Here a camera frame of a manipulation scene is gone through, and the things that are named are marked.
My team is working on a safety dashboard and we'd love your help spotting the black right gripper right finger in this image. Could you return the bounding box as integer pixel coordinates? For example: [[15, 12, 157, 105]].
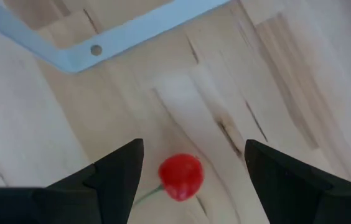
[[244, 139, 351, 224]]

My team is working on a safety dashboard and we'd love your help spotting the red cherry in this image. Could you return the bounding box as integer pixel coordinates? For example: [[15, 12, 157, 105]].
[[133, 153, 205, 207]]

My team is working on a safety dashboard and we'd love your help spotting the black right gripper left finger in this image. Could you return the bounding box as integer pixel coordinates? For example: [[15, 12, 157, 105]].
[[0, 138, 145, 224]]

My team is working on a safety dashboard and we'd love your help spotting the white perforated shelf riser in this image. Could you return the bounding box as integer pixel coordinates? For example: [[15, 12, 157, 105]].
[[0, 0, 230, 75]]

